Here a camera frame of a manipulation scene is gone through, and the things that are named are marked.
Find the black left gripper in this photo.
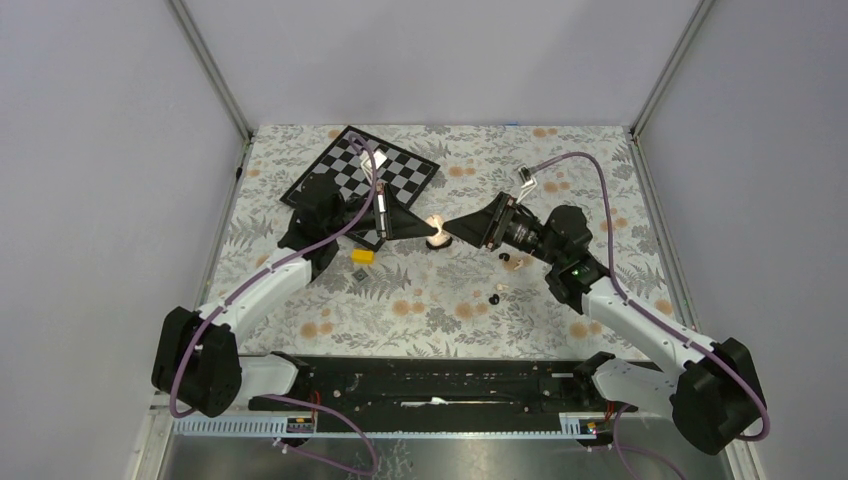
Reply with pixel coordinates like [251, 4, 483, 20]
[325, 183, 435, 242]

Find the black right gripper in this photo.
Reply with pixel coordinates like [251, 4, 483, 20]
[443, 192, 563, 268]

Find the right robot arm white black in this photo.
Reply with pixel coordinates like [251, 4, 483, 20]
[443, 192, 766, 455]

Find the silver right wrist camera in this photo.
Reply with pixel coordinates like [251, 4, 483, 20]
[516, 165, 538, 203]

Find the left aluminium frame post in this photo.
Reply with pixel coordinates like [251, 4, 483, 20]
[165, 0, 254, 142]

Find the aluminium frame post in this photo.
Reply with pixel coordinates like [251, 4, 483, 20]
[629, 0, 717, 141]
[165, 0, 254, 142]

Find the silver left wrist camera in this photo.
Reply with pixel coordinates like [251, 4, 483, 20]
[360, 150, 388, 177]

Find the white slotted cable duct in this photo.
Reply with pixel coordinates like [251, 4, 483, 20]
[173, 407, 598, 440]

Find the black white checkerboard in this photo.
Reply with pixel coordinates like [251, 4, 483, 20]
[277, 126, 439, 251]

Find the beige earbud charging case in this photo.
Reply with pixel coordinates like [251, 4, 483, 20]
[425, 214, 453, 250]

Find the small grey square tile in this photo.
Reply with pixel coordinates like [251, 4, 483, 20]
[352, 268, 370, 284]

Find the floral patterned table mat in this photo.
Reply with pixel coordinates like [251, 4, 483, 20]
[209, 125, 676, 361]

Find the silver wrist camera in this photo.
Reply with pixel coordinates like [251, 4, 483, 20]
[516, 165, 538, 203]
[360, 150, 388, 177]

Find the yellow block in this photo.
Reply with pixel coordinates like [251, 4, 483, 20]
[351, 249, 375, 265]

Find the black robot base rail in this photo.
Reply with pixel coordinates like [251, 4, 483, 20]
[287, 355, 620, 421]

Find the right aluminium frame post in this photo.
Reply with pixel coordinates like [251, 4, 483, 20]
[629, 0, 717, 141]

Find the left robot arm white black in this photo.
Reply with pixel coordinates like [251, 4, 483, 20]
[152, 174, 439, 418]

